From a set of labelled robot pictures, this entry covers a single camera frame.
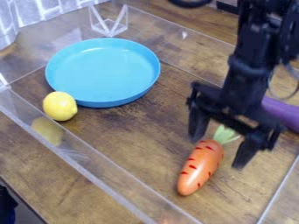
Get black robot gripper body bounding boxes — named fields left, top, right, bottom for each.
left=186, top=55, right=286, bottom=151

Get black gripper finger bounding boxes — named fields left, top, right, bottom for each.
left=231, top=134, right=268, bottom=170
left=189, top=104, right=211, bottom=143

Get orange toy carrot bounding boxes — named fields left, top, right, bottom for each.
left=177, top=125, right=239, bottom=196

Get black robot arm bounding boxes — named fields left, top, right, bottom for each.
left=187, top=0, right=299, bottom=169

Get purple toy eggplant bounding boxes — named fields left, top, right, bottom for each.
left=262, top=96, right=299, bottom=133

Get blue plastic plate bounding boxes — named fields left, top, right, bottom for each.
left=46, top=38, right=162, bottom=108

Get yellow toy lemon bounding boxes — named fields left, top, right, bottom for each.
left=42, top=91, right=79, bottom=122

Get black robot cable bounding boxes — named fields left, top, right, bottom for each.
left=268, top=62, right=299, bottom=102

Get clear acrylic triangular bracket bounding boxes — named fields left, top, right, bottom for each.
left=89, top=5, right=129, bottom=38

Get clear acrylic barrier wall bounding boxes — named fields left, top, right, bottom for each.
left=0, top=86, right=202, bottom=224

